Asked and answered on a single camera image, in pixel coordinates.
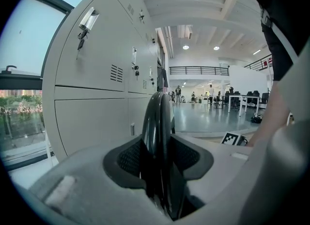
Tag person's right forearm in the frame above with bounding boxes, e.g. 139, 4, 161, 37
246, 80, 291, 148

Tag white harness straps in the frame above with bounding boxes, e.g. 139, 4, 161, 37
259, 8, 298, 57

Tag black balcony railing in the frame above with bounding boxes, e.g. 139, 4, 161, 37
169, 53, 273, 76

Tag grey metal locker cabinet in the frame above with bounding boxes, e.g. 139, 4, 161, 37
41, 0, 168, 164

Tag coat rack with clothes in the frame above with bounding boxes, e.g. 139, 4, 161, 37
156, 66, 170, 93

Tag large black-framed window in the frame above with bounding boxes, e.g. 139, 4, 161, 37
0, 0, 90, 169

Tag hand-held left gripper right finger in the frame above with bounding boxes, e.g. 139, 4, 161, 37
170, 133, 253, 207

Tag person's black shirt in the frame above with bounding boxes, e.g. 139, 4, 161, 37
248, 0, 310, 81

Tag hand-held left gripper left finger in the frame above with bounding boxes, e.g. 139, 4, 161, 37
28, 134, 175, 225

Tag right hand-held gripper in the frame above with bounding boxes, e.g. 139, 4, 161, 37
221, 132, 250, 147

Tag white office table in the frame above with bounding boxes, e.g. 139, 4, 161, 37
228, 95, 261, 117

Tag black duffel bag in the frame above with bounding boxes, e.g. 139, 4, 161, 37
250, 113, 264, 124

